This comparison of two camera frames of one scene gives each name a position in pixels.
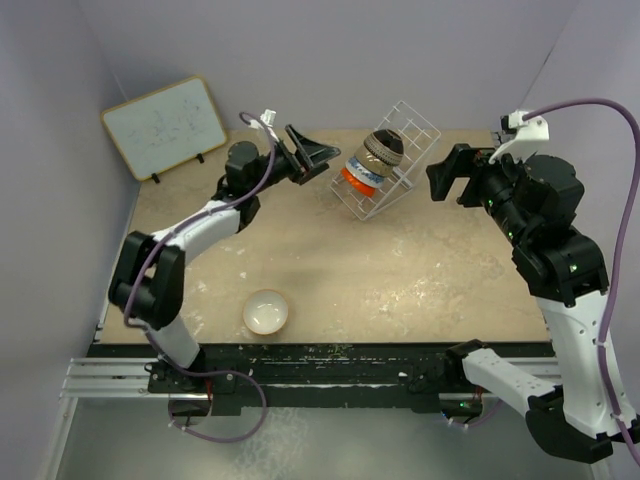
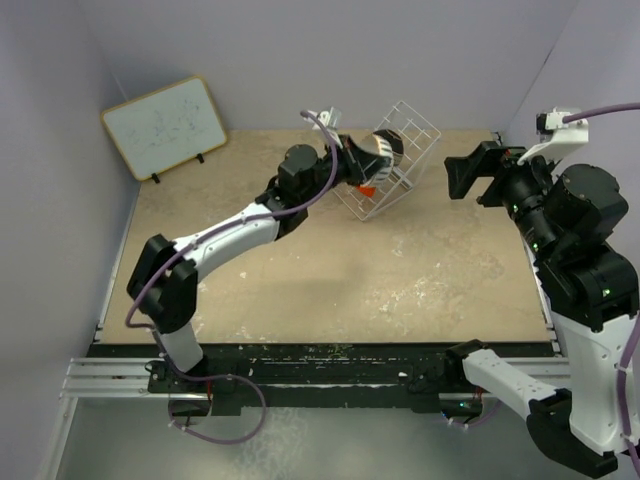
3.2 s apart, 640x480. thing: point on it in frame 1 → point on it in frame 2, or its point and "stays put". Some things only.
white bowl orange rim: x=265 y=311 → x=386 y=149
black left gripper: x=311 y=154 → x=360 y=165
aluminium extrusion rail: x=109 y=377 stays put
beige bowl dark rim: x=386 y=145 stays put
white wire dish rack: x=418 y=137 stays put
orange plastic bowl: x=358 y=185 stays put
